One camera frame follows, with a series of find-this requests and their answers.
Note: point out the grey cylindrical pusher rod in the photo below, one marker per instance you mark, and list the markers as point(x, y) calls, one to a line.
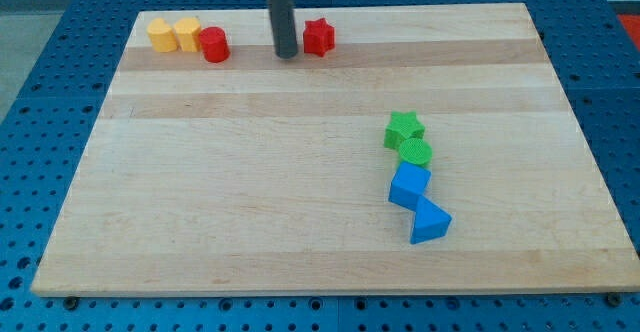
point(281, 13)

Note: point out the red star block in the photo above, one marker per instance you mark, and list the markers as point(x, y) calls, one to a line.
point(318, 37)

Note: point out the green star block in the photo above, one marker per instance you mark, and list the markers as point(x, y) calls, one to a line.
point(402, 126)

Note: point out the red cylinder block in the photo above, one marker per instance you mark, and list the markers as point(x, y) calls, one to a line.
point(214, 44)

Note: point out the yellow hexagon block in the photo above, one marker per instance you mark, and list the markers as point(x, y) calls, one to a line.
point(187, 31)

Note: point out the yellow heart block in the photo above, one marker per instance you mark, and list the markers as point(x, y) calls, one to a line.
point(161, 36)

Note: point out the light wooden board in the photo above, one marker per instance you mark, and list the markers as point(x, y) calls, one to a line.
point(259, 176)

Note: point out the green cylinder block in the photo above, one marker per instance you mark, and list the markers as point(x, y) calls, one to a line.
point(415, 151)

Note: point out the blue cube block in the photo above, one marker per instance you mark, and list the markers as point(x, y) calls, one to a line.
point(408, 185)

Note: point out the blue triangular prism block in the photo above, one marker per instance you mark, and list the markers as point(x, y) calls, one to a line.
point(430, 222)

